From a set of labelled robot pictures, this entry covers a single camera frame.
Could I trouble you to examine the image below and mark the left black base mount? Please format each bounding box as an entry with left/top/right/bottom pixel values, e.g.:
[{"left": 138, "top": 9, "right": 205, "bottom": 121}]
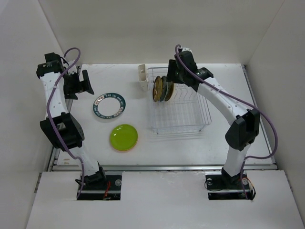
[{"left": 77, "top": 175, "right": 122, "bottom": 201}]

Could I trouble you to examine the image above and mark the aluminium rail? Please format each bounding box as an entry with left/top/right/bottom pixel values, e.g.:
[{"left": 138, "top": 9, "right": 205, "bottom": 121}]
[{"left": 48, "top": 164, "right": 278, "bottom": 171}]

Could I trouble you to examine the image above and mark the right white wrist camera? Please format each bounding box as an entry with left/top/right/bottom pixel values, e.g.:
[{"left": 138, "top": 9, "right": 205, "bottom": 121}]
[{"left": 178, "top": 47, "right": 192, "bottom": 52}]

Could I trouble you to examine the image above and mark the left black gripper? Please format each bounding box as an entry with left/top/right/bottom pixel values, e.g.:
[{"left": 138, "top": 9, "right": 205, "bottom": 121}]
[{"left": 63, "top": 70, "right": 93, "bottom": 99}]

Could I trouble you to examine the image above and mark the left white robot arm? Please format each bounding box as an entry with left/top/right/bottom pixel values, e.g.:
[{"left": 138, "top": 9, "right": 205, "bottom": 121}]
[{"left": 36, "top": 52, "right": 107, "bottom": 189}]

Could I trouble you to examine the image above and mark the white wire dish rack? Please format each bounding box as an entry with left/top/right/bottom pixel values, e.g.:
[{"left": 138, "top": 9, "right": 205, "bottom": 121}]
[{"left": 146, "top": 67, "right": 212, "bottom": 135}]

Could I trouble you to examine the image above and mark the brown patterned plate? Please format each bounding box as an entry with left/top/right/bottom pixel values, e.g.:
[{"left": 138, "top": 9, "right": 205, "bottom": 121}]
[{"left": 165, "top": 82, "right": 174, "bottom": 102}]

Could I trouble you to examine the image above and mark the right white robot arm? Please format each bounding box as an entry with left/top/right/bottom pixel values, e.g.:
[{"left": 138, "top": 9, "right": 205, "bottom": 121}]
[{"left": 167, "top": 45, "right": 260, "bottom": 188}]

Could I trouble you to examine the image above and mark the dark green plate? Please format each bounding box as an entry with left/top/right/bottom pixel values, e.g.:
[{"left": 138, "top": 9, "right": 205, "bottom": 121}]
[{"left": 159, "top": 76, "right": 168, "bottom": 102}]

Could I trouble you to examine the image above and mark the lime green plate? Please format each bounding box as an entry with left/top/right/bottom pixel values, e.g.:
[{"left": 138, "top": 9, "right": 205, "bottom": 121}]
[{"left": 110, "top": 124, "right": 138, "bottom": 139}]

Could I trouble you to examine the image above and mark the yellow brown front plate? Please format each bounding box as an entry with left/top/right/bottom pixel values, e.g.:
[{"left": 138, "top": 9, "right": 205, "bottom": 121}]
[{"left": 152, "top": 76, "right": 163, "bottom": 102}]

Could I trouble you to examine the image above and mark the cream plastic cutlery holder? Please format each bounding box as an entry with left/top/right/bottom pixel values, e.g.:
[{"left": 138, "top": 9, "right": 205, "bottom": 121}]
[{"left": 138, "top": 64, "right": 148, "bottom": 92}]

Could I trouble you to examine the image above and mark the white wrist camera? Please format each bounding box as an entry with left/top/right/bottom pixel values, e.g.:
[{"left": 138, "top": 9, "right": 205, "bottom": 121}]
[
  {"left": 67, "top": 65, "right": 78, "bottom": 75},
  {"left": 178, "top": 47, "right": 192, "bottom": 52}
]

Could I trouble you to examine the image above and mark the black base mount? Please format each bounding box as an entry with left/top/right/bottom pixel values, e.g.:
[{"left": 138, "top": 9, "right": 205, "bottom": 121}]
[
  {"left": 77, "top": 175, "right": 122, "bottom": 201},
  {"left": 204, "top": 174, "right": 256, "bottom": 200}
]

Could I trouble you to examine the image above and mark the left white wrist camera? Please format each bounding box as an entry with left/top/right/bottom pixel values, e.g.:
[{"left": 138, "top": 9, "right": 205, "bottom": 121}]
[{"left": 67, "top": 65, "right": 78, "bottom": 75}]

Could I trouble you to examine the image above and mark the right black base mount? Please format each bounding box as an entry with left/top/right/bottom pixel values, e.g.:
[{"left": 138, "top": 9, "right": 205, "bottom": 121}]
[{"left": 204, "top": 174, "right": 256, "bottom": 200}]

